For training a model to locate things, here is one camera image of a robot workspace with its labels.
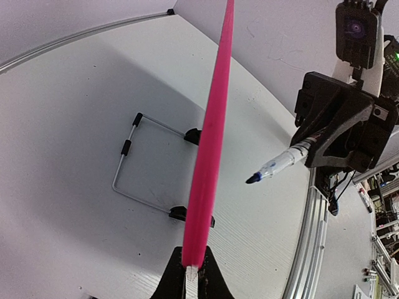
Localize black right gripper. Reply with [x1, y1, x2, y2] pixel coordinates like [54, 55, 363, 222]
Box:
[290, 72, 398, 173]

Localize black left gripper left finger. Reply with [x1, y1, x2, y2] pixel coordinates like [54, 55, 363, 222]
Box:
[150, 247, 186, 299]

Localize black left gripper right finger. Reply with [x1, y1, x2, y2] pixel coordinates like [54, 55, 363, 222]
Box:
[198, 246, 234, 299]

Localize white whiteboard marker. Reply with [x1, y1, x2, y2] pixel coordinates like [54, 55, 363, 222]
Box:
[246, 137, 316, 184]

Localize pink framed whiteboard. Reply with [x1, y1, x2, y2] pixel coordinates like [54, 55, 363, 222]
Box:
[181, 1, 234, 281]

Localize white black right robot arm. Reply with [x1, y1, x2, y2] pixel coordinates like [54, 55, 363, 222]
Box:
[291, 35, 398, 174]

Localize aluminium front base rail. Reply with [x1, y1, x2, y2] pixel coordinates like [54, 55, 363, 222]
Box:
[282, 168, 329, 299]

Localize wire whiteboard stand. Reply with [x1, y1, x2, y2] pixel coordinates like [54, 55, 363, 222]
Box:
[112, 112, 202, 222]

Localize aluminium table edge rail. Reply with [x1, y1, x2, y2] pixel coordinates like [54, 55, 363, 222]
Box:
[1, 8, 175, 74]

